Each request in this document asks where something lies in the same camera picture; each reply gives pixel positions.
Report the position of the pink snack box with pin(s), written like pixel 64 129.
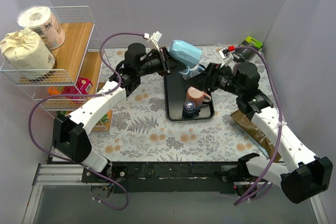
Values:
pixel 82 86

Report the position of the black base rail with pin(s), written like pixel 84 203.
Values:
pixel 147 177

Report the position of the floral table mat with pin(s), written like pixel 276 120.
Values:
pixel 140 130

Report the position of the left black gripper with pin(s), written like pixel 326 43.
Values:
pixel 166 62

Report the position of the small dark blue mug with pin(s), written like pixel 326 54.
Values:
pixel 190 110

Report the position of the pink mug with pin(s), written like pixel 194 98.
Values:
pixel 197 96

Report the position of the brown coffee bag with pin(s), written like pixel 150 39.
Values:
pixel 254 132

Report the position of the white wire shelf rack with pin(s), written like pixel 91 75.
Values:
pixel 78 57

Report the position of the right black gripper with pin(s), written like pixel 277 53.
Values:
pixel 210 77

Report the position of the blue mug white base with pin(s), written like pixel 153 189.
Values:
pixel 185 73

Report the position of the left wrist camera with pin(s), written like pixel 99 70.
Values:
pixel 153 39

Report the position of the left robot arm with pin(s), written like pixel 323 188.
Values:
pixel 71 133

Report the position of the white toilet paper roll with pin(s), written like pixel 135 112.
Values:
pixel 42 20

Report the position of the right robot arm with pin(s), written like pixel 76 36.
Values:
pixel 303 174

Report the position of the light blue faceted mug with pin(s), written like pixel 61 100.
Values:
pixel 185 53

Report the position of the grey-blue faceted mug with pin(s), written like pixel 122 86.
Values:
pixel 194 73

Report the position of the black rectangular tray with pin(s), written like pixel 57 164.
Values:
pixel 175 96

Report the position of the colourful sponge pack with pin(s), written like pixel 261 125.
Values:
pixel 63 113

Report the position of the cream wrapped paper roll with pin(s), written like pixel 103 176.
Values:
pixel 26 51

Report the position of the orange snack packet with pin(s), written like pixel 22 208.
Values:
pixel 56 91

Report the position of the black green box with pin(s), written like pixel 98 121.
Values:
pixel 247 49

